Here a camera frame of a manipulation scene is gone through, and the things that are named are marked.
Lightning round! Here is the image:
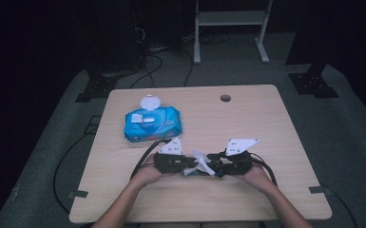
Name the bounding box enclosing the left hand-held gripper cable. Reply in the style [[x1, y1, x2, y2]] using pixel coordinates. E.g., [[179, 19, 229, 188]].
[[129, 138, 173, 181]]

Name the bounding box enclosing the blue wet wipes pack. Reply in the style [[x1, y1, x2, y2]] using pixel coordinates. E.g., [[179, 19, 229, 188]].
[[123, 94, 183, 143]]

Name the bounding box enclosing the black tape strip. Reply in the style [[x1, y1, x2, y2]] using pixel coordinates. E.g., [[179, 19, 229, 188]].
[[67, 189, 89, 200], [308, 185, 333, 195]]

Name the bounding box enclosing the person's left hand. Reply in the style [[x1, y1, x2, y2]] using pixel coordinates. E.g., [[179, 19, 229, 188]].
[[135, 154, 176, 188]]

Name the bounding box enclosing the right hand-held gripper cable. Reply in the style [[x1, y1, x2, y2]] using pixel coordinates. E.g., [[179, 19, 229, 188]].
[[250, 152, 279, 188]]

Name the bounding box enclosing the hand-held gripper cable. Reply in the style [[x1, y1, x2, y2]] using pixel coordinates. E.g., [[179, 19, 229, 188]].
[[250, 152, 279, 188], [129, 138, 173, 181]]

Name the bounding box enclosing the white wet wipe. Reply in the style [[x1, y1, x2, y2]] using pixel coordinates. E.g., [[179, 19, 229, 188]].
[[183, 148, 217, 178]]

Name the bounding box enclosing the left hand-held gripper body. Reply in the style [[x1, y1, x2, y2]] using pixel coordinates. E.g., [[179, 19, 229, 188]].
[[153, 137, 188, 175]]

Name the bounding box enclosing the black stand base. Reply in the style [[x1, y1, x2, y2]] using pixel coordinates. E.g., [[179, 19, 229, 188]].
[[288, 62, 340, 100], [74, 73, 119, 104]]

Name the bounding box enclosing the black table foot frame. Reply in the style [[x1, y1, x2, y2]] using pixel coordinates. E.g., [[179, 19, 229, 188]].
[[84, 114, 103, 136]]

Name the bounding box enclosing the person's right hand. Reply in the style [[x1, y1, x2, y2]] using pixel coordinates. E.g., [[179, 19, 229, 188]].
[[233, 164, 276, 193]]

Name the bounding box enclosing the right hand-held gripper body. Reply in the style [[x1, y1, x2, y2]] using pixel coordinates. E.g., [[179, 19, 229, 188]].
[[224, 138, 260, 176]]

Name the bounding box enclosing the white metal stand frame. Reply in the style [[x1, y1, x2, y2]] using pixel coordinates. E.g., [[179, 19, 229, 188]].
[[193, 0, 275, 66]]

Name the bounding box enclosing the black floor cable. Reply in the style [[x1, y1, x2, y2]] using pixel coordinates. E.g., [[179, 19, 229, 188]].
[[52, 132, 93, 215], [129, 52, 164, 89], [182, 47, 195, 88], [328, 188, 359, 228]]

